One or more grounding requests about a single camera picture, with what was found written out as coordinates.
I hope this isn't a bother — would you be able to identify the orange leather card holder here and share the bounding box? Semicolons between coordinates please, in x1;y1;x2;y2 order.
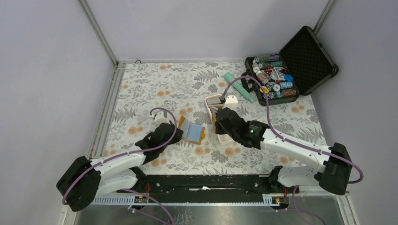
178;116;206;145

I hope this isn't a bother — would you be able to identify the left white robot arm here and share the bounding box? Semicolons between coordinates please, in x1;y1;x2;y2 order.
56;123;184;212

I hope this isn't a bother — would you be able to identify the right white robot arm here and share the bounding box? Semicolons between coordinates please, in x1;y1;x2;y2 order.
215;108;352;195

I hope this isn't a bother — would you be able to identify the cards stack in tray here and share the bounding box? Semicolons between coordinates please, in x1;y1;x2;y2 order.
205;96;224;105

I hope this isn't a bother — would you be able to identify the white plastic tray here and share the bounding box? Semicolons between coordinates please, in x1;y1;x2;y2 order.
205;94;234;145

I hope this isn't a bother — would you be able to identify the floral table mat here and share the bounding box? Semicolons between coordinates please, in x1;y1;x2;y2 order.
102;61;329;175

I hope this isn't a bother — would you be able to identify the black poker chip case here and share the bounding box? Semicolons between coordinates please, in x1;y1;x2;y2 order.
241;26;339;105

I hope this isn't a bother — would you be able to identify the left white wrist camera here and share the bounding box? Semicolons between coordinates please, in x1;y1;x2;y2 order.
153;111;171;126

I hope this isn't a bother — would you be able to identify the mint green handle tool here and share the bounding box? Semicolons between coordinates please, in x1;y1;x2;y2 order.
222;72;254;103

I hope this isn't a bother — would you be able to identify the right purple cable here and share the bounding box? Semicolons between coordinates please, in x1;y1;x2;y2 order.
220;75;364;225

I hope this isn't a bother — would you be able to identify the purple cable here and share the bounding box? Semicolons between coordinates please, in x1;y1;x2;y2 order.
61;107;178;225
220;75;364;225

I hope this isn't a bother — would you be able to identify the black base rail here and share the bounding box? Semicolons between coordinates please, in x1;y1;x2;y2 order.
132;175;294;203

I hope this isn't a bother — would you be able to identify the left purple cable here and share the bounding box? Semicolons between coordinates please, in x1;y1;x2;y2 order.
61;107;178;225

